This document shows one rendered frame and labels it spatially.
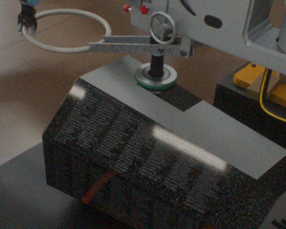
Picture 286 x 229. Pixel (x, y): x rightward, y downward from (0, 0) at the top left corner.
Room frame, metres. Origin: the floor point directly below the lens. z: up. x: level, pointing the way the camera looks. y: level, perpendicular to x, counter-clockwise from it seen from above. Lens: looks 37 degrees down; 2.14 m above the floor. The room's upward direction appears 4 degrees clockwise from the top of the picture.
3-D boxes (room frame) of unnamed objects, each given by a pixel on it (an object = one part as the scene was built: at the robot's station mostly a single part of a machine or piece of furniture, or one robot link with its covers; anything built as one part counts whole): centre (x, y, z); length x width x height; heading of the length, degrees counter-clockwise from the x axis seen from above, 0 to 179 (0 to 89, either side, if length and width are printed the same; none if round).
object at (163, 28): (1.83, -0.08, 1.23); 0.15 x 0.10 x 0.15; 54
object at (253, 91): (2.05, -0.62, 0.81); 0.20 x 0.10 x 0.05; 149
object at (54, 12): (2.37, 0.46, 0.90); 0.49 x 0.49 x 0.03
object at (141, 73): (1.99, -0.06, 0.88); 0.21 x 0.21 x 0.01
